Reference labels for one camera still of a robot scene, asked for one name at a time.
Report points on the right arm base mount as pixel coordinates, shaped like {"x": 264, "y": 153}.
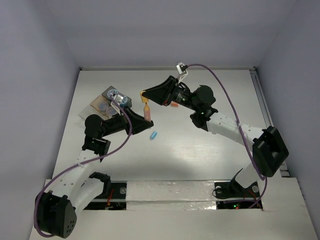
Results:
{"x": 230, "y": 195}

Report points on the orange marker cap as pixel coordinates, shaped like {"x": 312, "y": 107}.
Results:
{"x": 143, "y": 98}

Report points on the grey lid small jar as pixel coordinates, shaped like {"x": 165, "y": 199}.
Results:
{"x": 102, "y": 106}

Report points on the blue lid jar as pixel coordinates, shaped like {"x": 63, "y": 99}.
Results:
{"x": 111, "y": 93}

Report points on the clear small jar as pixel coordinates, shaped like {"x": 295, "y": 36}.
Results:
{"x": 110, "y": 112}

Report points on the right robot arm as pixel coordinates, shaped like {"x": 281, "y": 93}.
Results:
{"x": 266, "y": 148}

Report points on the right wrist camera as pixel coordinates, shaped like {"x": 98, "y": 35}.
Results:
{"x": 182, "y": 71}

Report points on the red-orange marker cap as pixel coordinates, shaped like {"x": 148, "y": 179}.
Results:
{"x": 173, "y": 104}

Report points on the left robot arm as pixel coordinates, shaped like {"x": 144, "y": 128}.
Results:
{"x": 60, "y": 202}

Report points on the peach highlighter marker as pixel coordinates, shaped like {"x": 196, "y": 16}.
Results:
{"x": 147, "y": 112}

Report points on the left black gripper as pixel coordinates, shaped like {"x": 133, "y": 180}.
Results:
{"x": 139, "y": 123}

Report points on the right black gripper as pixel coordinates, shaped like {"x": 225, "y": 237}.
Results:
{"x": 164, "y": 92}

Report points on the clear plastic bin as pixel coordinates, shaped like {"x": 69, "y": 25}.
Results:
{"x": 86, "y": 112}

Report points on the blue marker cap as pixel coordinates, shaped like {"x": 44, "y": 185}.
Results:
{"x": 153, "y": 135}

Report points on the dark grey plastic bin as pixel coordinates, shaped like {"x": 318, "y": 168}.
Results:
{"x": 129, "y": 104}

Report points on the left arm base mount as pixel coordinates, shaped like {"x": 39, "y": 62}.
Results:
{"x": 112, "y": 196}

